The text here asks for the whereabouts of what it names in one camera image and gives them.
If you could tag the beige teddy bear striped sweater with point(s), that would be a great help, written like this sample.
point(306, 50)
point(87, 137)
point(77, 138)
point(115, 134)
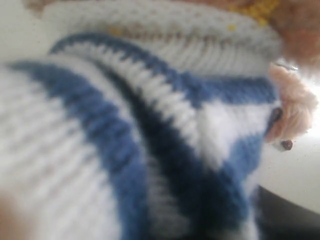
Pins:
point(147, 120)

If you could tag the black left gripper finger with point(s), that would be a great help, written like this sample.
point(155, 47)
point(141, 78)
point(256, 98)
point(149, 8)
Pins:
point(280, 219)

